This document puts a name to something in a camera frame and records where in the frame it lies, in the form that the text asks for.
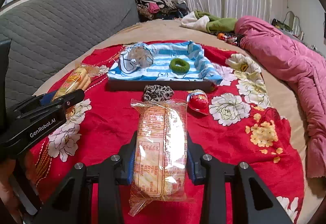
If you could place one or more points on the pile of clothes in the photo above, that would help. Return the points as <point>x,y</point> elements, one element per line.
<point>155,3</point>

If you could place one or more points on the small orange egg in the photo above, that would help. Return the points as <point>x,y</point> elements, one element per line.
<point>221,35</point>

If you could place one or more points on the green fuzzy scrunchie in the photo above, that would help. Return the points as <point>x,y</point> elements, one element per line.
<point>172,65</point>

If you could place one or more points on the person's left forearm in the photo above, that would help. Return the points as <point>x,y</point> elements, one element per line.
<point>6,188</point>

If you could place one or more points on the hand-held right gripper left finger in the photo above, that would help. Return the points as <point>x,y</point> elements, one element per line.
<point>127,160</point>

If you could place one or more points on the blue striped cartoon cloth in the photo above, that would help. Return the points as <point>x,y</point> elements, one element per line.
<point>158,72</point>

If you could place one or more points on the red toy egg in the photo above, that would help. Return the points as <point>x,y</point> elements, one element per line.
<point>200,103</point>

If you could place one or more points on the leopard print scrunchie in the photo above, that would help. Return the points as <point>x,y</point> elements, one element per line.
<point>158,93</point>

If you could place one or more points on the pink quilt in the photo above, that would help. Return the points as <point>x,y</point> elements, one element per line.
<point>280,61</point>

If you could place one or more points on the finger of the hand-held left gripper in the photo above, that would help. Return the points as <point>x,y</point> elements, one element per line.
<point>71,99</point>
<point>47,98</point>

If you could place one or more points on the red floral blanket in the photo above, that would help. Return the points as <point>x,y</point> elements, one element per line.
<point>229,142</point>

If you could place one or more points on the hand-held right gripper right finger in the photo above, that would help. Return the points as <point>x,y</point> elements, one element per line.
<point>193,163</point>

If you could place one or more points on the yellow biscuit packet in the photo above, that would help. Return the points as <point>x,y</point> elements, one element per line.
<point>159,152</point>
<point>73,79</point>

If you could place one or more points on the grey dresser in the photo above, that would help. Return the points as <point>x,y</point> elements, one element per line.
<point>313,47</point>

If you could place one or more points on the colourful foil wrappers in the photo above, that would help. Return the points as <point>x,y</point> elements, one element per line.
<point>231,38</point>

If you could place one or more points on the vanity mirror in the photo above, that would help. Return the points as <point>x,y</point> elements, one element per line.
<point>289,18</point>

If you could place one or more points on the clear plastic wrapper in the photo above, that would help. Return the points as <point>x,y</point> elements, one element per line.
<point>140,58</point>

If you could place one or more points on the green and white blanket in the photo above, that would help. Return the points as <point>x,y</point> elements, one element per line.
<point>221,24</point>

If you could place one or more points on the dark bag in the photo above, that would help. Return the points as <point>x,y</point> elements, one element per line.
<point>280,24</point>

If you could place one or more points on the grey quilted headboard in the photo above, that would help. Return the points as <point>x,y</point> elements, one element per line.
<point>63,28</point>

